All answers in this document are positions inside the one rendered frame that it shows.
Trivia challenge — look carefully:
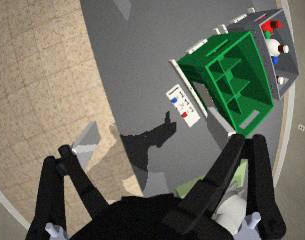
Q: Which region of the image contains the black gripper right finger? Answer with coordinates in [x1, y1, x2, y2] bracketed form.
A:
[157, 107, 287, 240]

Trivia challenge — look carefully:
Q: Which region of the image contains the white bottle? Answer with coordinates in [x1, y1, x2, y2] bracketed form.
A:
[276, 76, 283, 84]
[266, 39, 288, 57]

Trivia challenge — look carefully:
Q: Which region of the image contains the green crate with dividers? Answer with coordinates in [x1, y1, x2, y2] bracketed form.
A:
[176, 31, 274, 138]

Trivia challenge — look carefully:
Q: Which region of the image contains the white paper strip with colored marks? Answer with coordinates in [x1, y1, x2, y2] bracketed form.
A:
[166, 84, 200, 127]

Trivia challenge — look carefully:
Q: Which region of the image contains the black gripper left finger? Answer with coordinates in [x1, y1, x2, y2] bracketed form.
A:
[25, 121, 130, 240]

